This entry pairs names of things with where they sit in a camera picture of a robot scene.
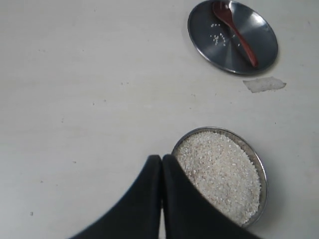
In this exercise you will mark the round steel plate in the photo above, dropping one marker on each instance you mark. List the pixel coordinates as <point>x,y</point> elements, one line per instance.
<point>219,45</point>

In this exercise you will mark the dark red wooden spoon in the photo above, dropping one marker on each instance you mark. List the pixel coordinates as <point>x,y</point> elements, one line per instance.
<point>222,11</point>

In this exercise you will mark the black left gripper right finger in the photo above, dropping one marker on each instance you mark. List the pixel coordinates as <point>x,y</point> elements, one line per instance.
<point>187,214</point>

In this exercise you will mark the steel bowl of rice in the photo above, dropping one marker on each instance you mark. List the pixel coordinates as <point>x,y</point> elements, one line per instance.
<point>226,170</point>

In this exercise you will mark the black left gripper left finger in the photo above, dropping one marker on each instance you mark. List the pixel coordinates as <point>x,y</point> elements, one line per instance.
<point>137,214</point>

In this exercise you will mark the clear tape patch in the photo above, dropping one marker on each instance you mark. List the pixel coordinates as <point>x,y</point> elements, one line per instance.
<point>264,84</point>

